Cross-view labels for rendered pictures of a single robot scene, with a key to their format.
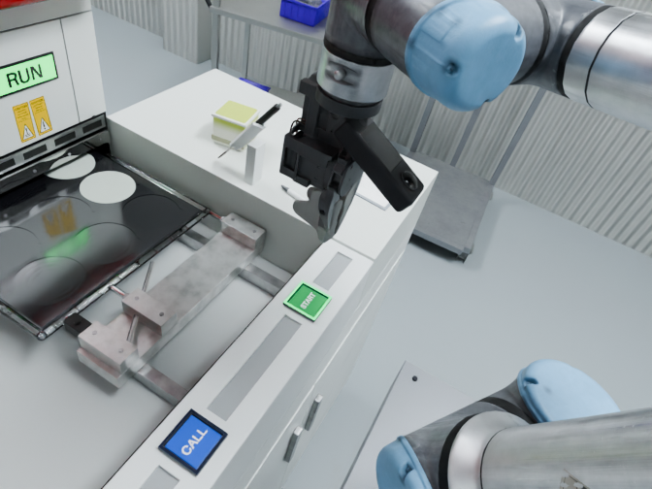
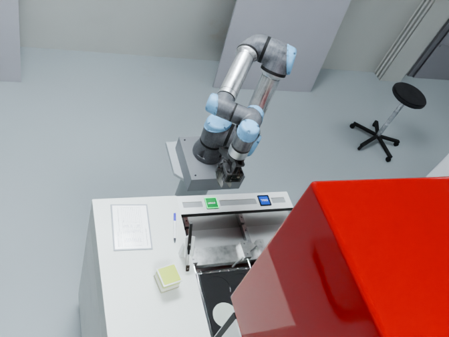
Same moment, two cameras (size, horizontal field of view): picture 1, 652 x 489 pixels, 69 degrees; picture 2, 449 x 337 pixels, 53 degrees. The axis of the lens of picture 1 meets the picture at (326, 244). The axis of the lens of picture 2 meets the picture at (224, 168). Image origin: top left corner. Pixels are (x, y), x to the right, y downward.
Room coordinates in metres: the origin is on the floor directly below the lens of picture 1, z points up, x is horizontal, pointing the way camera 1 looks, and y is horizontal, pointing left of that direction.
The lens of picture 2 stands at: (1.48, 0.75, 2.49)
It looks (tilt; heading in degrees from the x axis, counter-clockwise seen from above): 46 degrees down; 217
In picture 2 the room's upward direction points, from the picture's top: 25 degrees clockwise
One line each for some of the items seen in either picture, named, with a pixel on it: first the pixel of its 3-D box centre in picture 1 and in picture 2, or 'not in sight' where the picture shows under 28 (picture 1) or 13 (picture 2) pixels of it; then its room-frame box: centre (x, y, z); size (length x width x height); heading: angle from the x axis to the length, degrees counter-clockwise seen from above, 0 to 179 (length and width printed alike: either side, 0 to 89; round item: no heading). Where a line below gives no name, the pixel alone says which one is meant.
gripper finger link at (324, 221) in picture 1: (332, 196); not in sight; (0.45, 0.01, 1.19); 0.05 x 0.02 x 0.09; 161
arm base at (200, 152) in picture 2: not in sight; (210, 146); (0.28, -0.29, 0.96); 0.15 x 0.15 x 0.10
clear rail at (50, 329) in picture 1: (137, 264); (237, 269); (0.50, 0.30, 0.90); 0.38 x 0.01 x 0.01; 161
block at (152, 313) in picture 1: (149, 311); (244, 250); (0.42, 0.24, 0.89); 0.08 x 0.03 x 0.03; 71
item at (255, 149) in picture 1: (247, 147); (187, 249); (0.72, 0.18, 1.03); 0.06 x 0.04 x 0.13; 71
